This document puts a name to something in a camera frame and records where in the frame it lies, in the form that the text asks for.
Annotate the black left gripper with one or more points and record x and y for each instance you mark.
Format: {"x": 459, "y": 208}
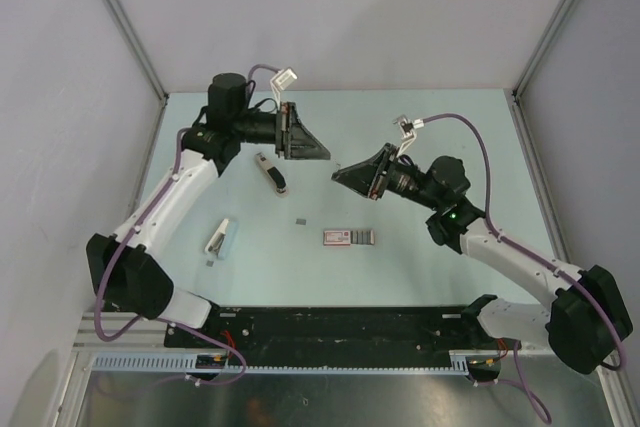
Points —
{"x": 299, "y": 144}

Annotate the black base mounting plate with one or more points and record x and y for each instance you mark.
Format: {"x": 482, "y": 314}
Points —
{"x": 442, "y": 327}

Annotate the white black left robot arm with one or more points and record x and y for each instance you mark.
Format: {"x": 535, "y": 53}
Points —
{"x": 124, "y": 265}

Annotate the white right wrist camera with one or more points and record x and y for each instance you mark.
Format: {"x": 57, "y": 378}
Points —
{"x": 408, "y": 129}

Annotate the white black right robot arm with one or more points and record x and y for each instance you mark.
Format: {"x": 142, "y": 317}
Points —
{"x": 578, "y": 313}

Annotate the beige black small stapler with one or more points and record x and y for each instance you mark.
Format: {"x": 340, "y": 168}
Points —
{"x": 273, "y": 174}

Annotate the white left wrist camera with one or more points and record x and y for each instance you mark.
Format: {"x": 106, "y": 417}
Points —
{"x": 281, "y": 81}

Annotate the red staple box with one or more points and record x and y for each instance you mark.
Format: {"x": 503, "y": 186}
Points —
{"x": 348, "y": 237}

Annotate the light blue white stapler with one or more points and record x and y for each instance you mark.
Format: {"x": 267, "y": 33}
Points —
{"x": 221, "y": 242}

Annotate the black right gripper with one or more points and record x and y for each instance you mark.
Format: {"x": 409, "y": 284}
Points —
{"x": 368, "y": 177}

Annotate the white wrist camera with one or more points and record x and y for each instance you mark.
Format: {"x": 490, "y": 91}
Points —
{"x": 408, "y": 129}
{"x": 281, "y": 81}

